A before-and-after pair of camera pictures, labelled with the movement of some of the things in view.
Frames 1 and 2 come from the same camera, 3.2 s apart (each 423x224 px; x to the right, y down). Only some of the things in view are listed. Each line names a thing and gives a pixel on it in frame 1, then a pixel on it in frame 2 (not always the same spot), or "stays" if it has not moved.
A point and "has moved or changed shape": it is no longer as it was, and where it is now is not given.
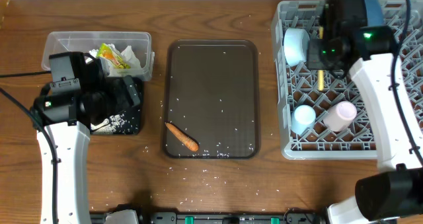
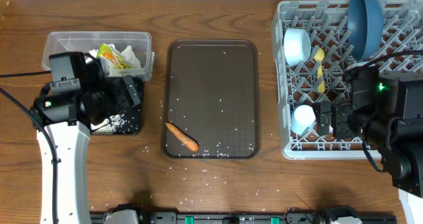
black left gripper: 131,90 stays
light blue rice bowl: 296,43 stays
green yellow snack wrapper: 105,51 stays
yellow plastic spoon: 320,75 has moved or changed shape
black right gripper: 314,54 → 335,119
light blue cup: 303,119 stays
